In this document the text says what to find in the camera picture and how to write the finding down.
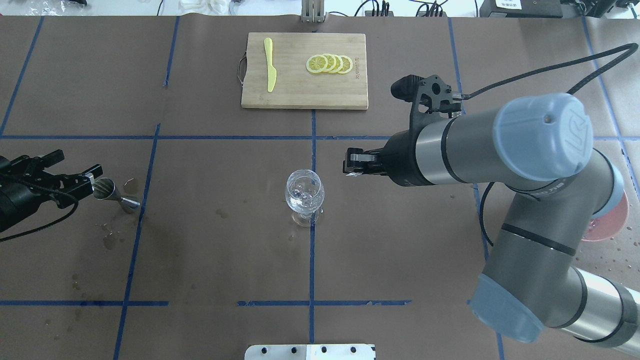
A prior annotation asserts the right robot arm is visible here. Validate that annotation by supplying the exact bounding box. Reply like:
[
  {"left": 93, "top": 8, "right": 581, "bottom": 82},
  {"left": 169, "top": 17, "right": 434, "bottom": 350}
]
[{"left": 342, "top": 93, "right": 639, "bottom": 358}]

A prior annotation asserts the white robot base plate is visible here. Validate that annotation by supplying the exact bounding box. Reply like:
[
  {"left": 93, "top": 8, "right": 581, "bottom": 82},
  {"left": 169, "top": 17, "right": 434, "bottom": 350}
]
[{"left": 244, "top": 343, "right": 377, "bottom": 360}]

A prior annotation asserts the brown paper table cover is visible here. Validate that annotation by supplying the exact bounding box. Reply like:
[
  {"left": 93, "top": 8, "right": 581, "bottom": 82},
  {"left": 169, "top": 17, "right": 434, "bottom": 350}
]
[{"left": 1, "top": 14, "right": 639, "bottom": 360}]

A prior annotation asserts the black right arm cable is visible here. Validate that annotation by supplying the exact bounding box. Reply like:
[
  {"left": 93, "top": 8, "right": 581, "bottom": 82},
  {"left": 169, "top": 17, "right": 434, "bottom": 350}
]
[{"left": 460, "top": 43, "right": 640, "bottom": 261}]

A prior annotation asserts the steel double jigger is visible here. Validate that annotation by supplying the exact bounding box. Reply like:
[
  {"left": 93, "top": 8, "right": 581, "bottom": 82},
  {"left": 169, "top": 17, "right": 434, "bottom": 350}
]
[{"left": 93, "top": 177, "right": 141, "bottom": 214}]

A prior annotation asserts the aluminium frame post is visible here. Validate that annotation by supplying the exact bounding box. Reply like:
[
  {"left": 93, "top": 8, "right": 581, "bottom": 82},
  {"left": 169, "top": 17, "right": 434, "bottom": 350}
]
[{"left": 301, "top": 0, "right": 327, "bottom": 24}]

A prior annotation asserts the bamboo cutting board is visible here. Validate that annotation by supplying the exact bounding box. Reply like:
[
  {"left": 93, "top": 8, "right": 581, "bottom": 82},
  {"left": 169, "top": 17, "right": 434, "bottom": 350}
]
[{"left": 241, "top": 32, "right": 370, "bottom": 111}]

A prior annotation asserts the yellow plastic knife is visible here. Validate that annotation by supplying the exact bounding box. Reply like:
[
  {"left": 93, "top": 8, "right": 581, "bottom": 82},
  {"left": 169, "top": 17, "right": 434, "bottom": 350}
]
[{"left": 263, "top": 38, "right": 277, "bottom": 92}]

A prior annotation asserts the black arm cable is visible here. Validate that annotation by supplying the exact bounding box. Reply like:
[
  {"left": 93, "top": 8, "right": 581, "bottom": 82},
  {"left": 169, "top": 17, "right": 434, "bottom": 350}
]
[
  {"left": 0, "top": 172, "right": 81, "bottom": 243},
  {"left": 460, "top": 43, "right": 640, "bottom": 261}
]

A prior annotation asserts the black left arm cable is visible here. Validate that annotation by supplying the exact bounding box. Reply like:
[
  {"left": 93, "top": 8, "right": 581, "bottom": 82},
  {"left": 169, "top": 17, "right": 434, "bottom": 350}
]
[{"left": 0, "top": 172, "right": 81, "bottom": 243}]

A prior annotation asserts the pink bowl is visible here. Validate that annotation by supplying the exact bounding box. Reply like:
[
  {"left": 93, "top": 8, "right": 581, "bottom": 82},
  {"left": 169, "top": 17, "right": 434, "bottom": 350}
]
[{"left": 582, "top": 191, "right": 630, "bottom": 243}]

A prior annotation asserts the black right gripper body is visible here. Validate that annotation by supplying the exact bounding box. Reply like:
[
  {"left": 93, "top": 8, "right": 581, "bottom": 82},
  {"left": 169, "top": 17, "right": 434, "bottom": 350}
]
[{"left": 372, "top": 131, "right": 423, "bottom": 187}]

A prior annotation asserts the clear wine glass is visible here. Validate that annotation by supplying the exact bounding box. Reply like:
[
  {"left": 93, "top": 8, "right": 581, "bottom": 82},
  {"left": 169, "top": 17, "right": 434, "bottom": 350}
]
[{"left": 285, "top": 169, "right": 325, "bottom": 228}]

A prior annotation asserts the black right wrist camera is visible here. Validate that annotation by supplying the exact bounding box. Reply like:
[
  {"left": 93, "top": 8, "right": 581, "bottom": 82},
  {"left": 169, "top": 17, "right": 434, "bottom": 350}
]
[{"left": 390, "top": 74, "right": 462, "bottom": 133}]

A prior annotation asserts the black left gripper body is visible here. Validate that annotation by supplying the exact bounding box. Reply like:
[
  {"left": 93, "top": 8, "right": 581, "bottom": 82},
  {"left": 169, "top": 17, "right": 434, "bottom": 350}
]
[{"left": 0, "top": 156, "right": 52, "bottom": 232}]

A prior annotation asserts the lemon slice back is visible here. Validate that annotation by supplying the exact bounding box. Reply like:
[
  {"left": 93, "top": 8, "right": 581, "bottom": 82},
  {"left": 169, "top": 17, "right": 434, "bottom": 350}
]
[{"left": 337, "top": 55, "right": 354, "bottom": 75}]

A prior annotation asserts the black box device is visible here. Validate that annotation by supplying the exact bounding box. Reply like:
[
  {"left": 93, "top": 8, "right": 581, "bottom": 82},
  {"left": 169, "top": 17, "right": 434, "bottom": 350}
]
[{"left": 478, "top": 0, "right": 563, "bottom": 19}]

